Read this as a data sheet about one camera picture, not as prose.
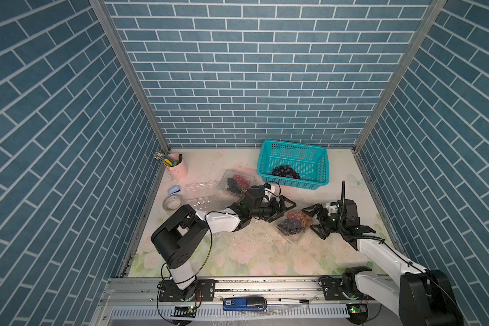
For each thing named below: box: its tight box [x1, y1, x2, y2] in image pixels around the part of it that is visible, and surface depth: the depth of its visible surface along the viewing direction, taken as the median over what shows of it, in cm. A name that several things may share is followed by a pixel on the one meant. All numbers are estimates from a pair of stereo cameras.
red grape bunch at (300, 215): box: [286, 209, 314, 227], surface depth 88 cm
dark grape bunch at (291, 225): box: [277, 218, 305, 235], surface depth 88 cm
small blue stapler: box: [167, 184, 181, 196], surface depth 101 cm
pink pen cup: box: [164, 153, 189, 181], surface depth 102 cm
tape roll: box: [162, 194, 183, 212], surface depth 98 cm
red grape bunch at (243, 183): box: [233, 174, 251, 190], surface depth 104 cm
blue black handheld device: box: [222, 296, 268, 312], surface depth 71 cm
